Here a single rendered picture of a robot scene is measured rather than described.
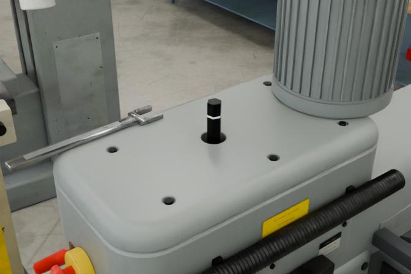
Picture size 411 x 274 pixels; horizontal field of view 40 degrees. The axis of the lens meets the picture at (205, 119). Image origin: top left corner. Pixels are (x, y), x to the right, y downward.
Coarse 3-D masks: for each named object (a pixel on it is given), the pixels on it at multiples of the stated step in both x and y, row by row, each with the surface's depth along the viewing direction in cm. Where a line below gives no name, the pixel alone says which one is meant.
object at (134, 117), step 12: (144, 108) 89; (120, 120) 86; (132, 120) 86; (144, 120) 86; (84, 132) 83; (96, 132) 83; (108, 132) 84; (60, 144) 80; (72, 144) 80; (24, 156) 78; (36, 156) 78; (48, 156) 78; (12, 168) 75
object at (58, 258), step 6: (60, 252) 88; (48, 258) 87; (54, 258) 87; (60, 258) 87; (36, 264) 86; (42, 264) 86; (48, 264) 86; (54, 264) 87; (60, 264) 87; (36, 270) 86; (42, 270) 86; (48, 270) 87
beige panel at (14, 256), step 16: (0, 176) 262; (0, 192) 265; (0, 208) 269; (0, 224) 272; (0, 240) 276; (16, 240) 282; (0, 256) 280; (16, 256) 286; (0, 272) 284; (16, 272) 290
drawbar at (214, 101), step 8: (208, 104) 80; (216, 104) 79; (208, 112) 80; (216, 112) 80; (208, 120) 81; (216, 120) 81; (208, 128) 82; (216, 128) 81; (208, 136) 83; (216, 136) 82
